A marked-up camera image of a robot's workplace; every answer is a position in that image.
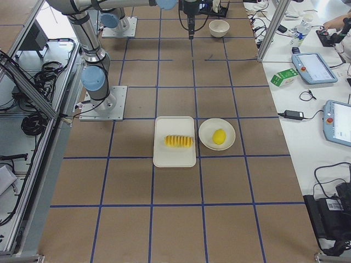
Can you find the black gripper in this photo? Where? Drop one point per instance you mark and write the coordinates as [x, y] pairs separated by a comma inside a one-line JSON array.
[[190, 8]]

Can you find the spiral bread roll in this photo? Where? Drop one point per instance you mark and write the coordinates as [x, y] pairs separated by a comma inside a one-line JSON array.
[[178, 141]]

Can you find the cream round plate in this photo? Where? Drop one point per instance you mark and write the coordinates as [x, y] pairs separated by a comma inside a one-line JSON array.
[[208, 127]]

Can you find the operator hand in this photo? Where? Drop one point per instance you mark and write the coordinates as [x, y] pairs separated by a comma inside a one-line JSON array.
[[334, 23]]

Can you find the cream bowl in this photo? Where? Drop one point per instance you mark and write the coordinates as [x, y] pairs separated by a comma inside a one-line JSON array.
[[218, 28]]

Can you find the black dish rack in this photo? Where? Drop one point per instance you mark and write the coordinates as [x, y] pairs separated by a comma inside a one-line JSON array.
[[206, 9]]

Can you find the green white carton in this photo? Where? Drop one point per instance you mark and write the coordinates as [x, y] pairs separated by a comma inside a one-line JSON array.
[[284, 77]]

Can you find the water bottle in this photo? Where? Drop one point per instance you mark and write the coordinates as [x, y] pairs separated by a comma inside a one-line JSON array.
[[301, 31]]

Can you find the yellow lemon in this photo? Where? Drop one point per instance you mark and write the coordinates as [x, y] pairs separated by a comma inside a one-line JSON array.
[[219, 136]]

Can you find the far teach pendant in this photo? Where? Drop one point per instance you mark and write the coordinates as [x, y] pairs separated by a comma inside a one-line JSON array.
[[313, 69]]

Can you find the teach pendant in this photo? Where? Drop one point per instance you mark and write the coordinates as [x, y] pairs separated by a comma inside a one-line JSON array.
[[336, 122], [313, 69]]

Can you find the black power adapter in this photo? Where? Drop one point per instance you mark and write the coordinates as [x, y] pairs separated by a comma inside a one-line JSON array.
[[296, 115]]

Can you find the white rectangular tray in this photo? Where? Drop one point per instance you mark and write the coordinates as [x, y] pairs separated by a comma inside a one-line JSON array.
[[173, 157]]

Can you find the near teach pendant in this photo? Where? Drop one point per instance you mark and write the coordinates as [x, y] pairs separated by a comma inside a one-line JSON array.
[[336, 122]]

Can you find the black device on table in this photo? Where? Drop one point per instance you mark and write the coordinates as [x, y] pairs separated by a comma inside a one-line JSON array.
[[330, 218]]

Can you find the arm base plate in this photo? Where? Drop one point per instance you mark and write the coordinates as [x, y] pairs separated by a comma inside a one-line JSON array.
[[111, 109], [118, 28]]

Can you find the aluminium frame post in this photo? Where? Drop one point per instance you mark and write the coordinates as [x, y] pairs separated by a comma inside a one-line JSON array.
[[273, 26]]

